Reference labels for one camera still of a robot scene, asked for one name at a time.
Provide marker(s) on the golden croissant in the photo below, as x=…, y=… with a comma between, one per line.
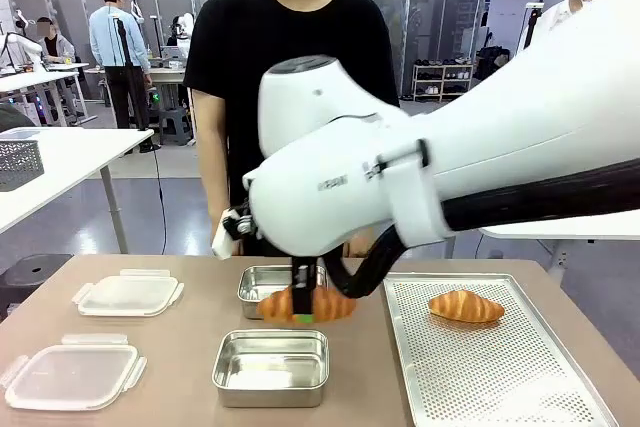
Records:
x=331, y=307
x=465, y=307

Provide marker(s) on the seated person in gray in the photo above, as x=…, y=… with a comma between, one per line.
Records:
x=55, y=44

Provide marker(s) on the black light stand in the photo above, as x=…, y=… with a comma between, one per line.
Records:
x=533, y=22

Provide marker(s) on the background white desk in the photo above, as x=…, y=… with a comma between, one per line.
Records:
x=35, y=81

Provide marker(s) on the person's right forearm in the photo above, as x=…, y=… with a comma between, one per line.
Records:
x=212, y=157

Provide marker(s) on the large white table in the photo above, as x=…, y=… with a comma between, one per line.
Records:
x=560, y=232

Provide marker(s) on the perforated metal baking tray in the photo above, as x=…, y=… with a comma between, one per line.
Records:
x=490, y=372

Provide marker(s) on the person in black t-shirt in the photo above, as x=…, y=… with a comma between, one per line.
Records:
x=240, y=47

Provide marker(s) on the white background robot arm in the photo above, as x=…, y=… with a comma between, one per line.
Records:
x=22, y=47

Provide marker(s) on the gray step stool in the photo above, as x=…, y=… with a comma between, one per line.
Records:
x=175, y=124

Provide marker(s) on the black tripod stand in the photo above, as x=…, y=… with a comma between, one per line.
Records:
x=127, y=72

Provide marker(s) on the black bags pile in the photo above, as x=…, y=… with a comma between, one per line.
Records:
x=492, y=64

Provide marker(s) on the clear plastic clip lid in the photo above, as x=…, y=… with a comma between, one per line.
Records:
x=70, y=372
x=127, y=294

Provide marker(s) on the man in light blue shirt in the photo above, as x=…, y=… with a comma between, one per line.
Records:
x=117, y=37

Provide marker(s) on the stainless steel food container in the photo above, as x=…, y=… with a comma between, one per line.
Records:
x=270, y=367
x=260, y=281

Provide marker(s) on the black round stool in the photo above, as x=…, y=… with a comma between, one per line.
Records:
x=32, y=272

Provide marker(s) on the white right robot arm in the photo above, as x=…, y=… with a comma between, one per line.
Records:
x=500, y=122

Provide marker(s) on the mannequin in white shirt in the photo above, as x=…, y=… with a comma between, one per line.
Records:
x=560, y=17

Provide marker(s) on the white humanoid robot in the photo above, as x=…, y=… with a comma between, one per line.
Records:
x=184, y=29

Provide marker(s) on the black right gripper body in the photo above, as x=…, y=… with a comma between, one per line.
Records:
x=312, y=265

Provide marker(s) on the white side table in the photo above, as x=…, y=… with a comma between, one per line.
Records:
x=75, y=157

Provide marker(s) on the white shoe rack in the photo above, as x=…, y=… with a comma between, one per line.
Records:
x=442, y=82

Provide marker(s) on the gray perforated basket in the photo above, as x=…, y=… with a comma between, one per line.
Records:
x=17, y=164

